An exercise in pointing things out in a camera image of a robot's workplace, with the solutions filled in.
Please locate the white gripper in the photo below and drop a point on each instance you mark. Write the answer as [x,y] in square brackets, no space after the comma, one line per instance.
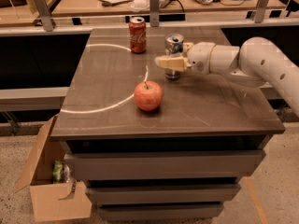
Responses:
[199,57]

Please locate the silver blue redbull can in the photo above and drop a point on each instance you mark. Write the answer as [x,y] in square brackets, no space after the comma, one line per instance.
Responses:
[173,45]

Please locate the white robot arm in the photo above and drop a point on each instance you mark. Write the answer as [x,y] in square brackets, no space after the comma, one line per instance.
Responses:
[256,62]

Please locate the red coca-cola can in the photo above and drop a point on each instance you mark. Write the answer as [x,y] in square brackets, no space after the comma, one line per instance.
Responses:
[137,29]

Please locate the red apple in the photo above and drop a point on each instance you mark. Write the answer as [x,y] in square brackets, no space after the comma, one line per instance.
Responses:
[148,95]

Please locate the white bowl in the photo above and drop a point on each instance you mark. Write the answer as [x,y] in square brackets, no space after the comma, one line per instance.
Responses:
[138,5]

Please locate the grey drawer cabinet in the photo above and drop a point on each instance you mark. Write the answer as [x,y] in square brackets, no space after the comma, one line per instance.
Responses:
[183,159]

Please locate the small plastic bottle in box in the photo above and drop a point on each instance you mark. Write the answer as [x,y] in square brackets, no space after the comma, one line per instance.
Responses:
[67,173]

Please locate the green snack bag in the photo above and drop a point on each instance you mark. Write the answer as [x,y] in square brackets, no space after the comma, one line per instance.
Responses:
[57,172]

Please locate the cardboard box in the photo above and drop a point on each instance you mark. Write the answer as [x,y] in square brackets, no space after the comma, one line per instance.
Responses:
[51,202]

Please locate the grey metal bracket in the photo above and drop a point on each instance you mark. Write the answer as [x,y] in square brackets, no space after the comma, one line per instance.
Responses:
[154,13]
[259,12]
[45,15]

